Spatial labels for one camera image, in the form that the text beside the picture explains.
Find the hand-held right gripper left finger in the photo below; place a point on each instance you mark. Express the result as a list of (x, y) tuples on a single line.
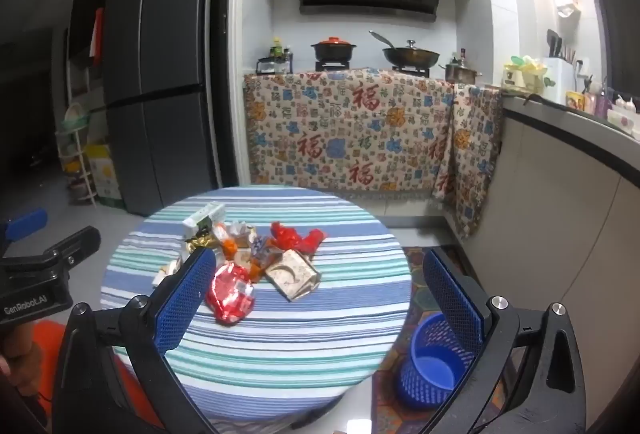
[(185, 299)]

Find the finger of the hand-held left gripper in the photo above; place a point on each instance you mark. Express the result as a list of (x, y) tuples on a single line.
[(75, 244), (27, 221)]

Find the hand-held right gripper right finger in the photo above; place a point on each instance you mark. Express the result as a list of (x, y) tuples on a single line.
[(452, 299)]

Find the red foil packet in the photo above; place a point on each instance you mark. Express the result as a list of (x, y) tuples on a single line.
[(231, 294)]

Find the blue mesh wastebasket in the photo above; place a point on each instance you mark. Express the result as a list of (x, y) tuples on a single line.
[(430, 364)]

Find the beige snack packet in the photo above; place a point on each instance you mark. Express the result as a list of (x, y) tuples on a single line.
[(243, 260)]

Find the orange white wrapper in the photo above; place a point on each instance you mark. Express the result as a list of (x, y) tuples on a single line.
[(221, 232)]

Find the white green milk carton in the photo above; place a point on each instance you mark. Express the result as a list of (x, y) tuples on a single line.
[(200, 219)]

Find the red snack packet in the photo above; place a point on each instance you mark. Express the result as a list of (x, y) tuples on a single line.
[(316, 239)]

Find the person's left hand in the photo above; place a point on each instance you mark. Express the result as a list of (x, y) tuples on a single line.
[(22, 356)]

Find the white plastic packet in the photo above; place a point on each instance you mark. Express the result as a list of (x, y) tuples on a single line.
[(167, 271)]

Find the orange clothing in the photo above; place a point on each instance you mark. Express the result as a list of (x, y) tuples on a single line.
[(50, 339)]

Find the gold foil wrapper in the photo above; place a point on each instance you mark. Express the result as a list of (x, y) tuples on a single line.
[(200, 242)]

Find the orange plastic bag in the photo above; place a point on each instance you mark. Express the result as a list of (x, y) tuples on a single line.
[(229, 248)]

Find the yellow cardboard box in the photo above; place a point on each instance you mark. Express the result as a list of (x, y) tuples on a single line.
[(102, 174)]

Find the white shelf rack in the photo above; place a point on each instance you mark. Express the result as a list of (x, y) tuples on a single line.
[(75, 154)]

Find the blue orange wrapper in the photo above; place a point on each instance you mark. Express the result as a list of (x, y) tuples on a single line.
[(262, 254)]

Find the beige patterned paper bag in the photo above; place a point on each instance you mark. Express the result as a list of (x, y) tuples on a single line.
[(292, 276)]

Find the red plastic bag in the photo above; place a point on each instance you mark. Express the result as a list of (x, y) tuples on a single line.
[(285, 236)]

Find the striped tablecloth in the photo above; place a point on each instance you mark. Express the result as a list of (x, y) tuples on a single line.
[(300, 354)]

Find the grey kitchen cabinet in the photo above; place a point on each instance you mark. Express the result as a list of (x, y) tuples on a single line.
[(550, 214)]

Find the narrow floral printed cloth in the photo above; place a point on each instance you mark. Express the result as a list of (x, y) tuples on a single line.
[(472, 154)]

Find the grey refrigerator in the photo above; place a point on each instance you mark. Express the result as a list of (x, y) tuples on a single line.
[(160, 64)]

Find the red hanging cloth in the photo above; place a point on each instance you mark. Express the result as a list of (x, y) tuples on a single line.
[(97, 34)]

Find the large floral printed cloth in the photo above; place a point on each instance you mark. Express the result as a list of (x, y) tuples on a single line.
[(325, 134)]

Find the steel pot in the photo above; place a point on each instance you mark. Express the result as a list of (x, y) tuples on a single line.
[(457, 73)]

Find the yellow printed box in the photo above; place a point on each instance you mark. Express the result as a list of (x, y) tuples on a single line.
[(577, 101)]

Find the pale yellow plastic containers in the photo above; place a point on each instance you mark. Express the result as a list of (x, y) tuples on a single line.
[(525, 71)]

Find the black wok with lid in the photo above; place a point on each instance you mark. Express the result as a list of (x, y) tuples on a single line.
[(410, 56)]

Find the white utensil holder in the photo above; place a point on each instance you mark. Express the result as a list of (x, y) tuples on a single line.
[(560, 74)]

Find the gas stove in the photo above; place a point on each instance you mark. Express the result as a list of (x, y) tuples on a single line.
[(332, 65)]

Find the green bottle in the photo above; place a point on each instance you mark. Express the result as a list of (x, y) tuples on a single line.
[(276, 49)]

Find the black pot red lid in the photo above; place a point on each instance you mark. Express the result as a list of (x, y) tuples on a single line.
[(334, 50)]

